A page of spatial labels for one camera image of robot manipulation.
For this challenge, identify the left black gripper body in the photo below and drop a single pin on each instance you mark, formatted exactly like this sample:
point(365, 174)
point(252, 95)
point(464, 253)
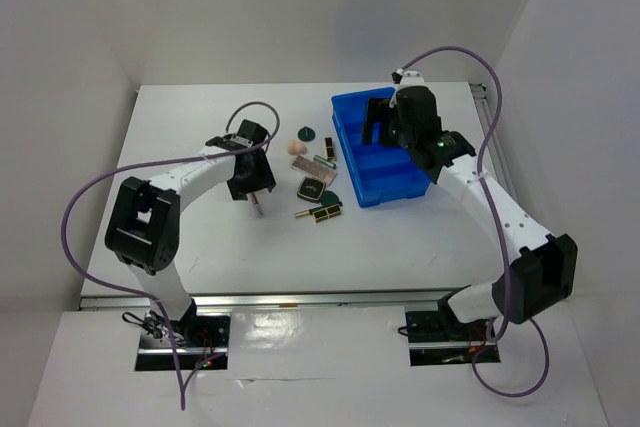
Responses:
point(258, 176)

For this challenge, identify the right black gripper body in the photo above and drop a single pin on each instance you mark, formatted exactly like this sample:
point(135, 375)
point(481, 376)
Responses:
point(392, 133)

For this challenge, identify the peach makeup sponge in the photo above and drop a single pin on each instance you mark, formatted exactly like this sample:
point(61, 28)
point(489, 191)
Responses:
point(295, 147)

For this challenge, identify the black gold compact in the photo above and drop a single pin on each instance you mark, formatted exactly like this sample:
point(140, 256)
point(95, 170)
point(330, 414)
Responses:
point(311, 190)

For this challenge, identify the dark green powder puff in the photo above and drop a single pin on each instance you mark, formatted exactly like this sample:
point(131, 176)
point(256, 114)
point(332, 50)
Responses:
point(306, 134)

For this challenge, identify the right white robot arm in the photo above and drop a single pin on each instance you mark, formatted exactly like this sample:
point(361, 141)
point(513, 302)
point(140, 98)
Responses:
point(538, 267)

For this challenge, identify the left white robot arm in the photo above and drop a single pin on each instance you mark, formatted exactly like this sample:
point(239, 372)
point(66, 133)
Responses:
point(144, 228)

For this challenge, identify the clear eyeshadow palette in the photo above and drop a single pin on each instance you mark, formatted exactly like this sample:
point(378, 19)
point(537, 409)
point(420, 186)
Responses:
point(313, 169)

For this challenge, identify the blue plastic organizer bin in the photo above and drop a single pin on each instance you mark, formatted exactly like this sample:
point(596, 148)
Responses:
point(378, 174)

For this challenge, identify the green small tube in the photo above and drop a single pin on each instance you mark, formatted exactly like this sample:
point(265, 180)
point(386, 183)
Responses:
point(325, 162)

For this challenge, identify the black gold lipstick upright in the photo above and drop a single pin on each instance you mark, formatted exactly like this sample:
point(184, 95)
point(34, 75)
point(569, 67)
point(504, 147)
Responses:
point(329, 149)

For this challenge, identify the front aluminium rail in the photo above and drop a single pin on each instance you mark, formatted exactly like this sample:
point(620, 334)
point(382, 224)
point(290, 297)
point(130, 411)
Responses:
point(316, 299)

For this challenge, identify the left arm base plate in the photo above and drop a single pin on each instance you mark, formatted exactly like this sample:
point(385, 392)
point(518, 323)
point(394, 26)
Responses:
point(205, 346)

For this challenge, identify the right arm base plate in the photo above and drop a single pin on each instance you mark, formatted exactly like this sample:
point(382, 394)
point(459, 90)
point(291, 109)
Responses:
point(430, 343)

